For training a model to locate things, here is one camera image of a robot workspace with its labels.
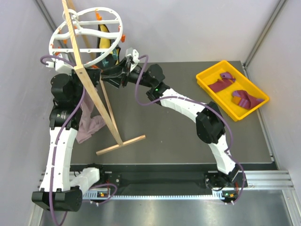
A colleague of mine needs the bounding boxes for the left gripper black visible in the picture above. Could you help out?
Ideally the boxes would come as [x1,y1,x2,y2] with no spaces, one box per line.
[67,64,102,105]

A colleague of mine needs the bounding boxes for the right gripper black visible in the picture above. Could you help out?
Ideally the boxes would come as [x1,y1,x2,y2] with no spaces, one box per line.
[101,58,153,90]

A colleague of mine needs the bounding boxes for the pink sock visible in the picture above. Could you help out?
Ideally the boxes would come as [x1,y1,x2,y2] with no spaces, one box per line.
[76,90,106,144]

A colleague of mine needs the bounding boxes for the white round clip hanger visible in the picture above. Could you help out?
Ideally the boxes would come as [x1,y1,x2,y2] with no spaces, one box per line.
[48,2,125,67]

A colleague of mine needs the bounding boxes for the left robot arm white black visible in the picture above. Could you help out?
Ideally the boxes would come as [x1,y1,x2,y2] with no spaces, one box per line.
[32,70,107,212]

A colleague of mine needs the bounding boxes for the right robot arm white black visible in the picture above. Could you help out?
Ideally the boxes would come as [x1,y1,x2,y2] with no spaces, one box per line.
[101,63,239,186]

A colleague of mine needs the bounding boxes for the black yellow sock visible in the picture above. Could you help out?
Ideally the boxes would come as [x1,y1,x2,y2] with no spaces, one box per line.
[96,38,121,69]

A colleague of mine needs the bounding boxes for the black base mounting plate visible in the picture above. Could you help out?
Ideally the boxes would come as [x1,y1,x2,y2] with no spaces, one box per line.
[70,163,249,189]

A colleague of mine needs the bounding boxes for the maroon sock flat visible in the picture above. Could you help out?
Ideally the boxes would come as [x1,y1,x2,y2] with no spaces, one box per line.
[208,79,234,93]

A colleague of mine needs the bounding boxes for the yellow plastic tray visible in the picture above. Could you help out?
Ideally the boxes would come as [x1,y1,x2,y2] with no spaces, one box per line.
[196,60,269,121]

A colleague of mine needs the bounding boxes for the purple sock piece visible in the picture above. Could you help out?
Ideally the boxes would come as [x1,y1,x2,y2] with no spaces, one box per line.
[220,72,236,82]

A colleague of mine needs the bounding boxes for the maroon orange striped sock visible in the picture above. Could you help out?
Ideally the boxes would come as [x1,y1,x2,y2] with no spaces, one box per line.
[232,90,264,110]

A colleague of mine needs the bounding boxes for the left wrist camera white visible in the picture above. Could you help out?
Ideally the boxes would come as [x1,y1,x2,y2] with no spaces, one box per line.
[41,53,73,75]

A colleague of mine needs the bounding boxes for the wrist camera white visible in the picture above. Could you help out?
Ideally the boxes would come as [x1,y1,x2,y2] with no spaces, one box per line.
[41,53,73,75]
[125,48,140,72]

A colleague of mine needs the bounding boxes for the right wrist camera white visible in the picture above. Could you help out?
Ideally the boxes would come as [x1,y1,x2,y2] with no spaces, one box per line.
[125,48,140,72]

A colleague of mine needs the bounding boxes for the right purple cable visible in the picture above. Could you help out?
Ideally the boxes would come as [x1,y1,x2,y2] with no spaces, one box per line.
[135,54,246,205]

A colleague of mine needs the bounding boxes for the purple cable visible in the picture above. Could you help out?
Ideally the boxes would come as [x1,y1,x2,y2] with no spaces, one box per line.
[41,55,118,226]
[135,54,246,205]

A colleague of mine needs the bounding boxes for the grey slotted cable duct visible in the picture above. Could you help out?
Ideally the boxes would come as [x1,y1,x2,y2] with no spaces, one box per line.
[83,189,235,201]

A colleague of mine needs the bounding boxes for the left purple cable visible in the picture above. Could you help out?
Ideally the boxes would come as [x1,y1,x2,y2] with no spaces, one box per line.
[41,55,118,226]

